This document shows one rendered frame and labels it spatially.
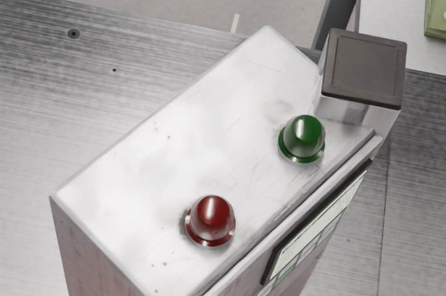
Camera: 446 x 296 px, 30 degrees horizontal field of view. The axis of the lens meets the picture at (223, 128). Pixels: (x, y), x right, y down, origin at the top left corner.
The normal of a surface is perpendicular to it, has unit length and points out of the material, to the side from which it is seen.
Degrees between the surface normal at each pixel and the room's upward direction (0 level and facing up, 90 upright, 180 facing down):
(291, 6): 0
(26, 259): 0
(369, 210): 0
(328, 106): 90
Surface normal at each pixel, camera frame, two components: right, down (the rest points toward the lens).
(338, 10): -0.14, 0.85
